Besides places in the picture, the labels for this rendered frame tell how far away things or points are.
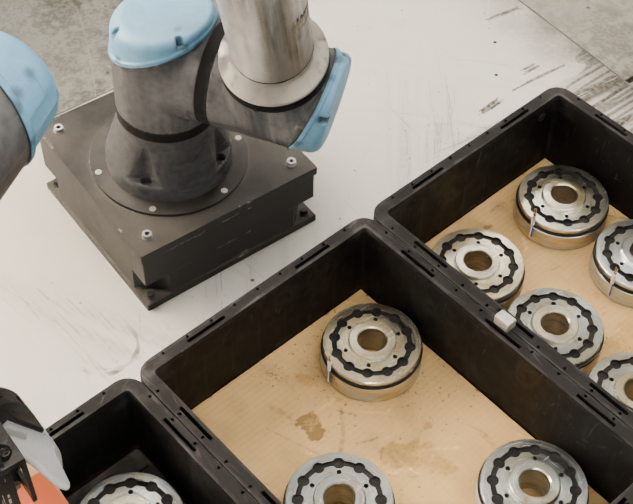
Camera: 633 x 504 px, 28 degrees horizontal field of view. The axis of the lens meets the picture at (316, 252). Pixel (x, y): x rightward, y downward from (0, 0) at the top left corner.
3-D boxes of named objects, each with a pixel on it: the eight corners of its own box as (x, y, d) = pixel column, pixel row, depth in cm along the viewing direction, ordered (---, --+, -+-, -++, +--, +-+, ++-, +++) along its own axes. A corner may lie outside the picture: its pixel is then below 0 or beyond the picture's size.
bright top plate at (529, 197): (499, 199, 141) (499, 196, 140) (555, 154, 145) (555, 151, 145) (570, 248, 136) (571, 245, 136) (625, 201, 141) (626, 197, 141)
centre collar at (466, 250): (444, 260, 134) (445, 256, 134) (478, 239, 136) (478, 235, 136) (475, 289, 132) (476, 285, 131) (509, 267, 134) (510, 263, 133)
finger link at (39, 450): (89, 515, 88) (4, 501, 80) (48, 456, 91) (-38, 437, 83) (118, 484, 88) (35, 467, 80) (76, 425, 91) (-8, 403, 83)
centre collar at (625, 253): (610, 254, 135) (611, 250, 135) (637, 230, 138) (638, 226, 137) (648, 279, 133) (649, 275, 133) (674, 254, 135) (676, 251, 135)
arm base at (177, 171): (88, 133, 153) (81, 73, 146) (203, 99, 158) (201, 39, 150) (132, 219, 145) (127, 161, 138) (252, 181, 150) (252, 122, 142)
